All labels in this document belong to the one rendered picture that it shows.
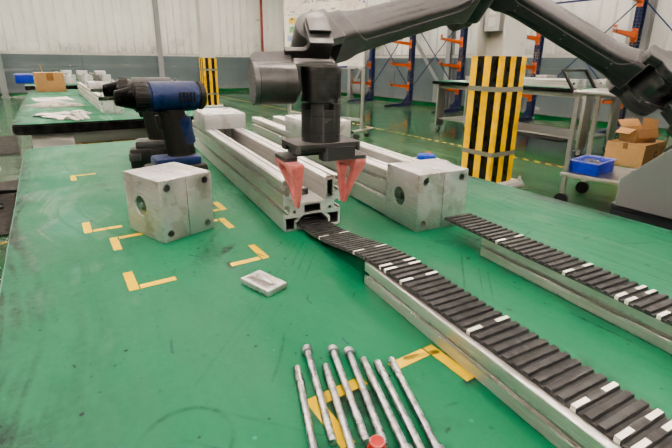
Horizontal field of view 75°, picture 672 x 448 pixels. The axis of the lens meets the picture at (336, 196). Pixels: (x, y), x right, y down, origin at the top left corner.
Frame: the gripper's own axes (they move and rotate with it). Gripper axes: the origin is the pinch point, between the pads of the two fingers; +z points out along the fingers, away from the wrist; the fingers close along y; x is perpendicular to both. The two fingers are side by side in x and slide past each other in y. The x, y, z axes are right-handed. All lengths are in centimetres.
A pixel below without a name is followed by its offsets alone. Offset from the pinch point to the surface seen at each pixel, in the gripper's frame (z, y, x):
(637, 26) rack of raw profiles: -78, -694, -369
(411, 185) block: -1.6, -14.1, 3.8
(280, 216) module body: 3.6, 5.0, -4.5
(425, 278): 2.5, -1.7, 24.0
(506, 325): 2.4, -2.5, 34.6
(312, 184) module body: 0.0, -2.3, -8.2
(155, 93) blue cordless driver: -13.8, 19.1, -34.8
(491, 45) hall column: -36, -267, -234
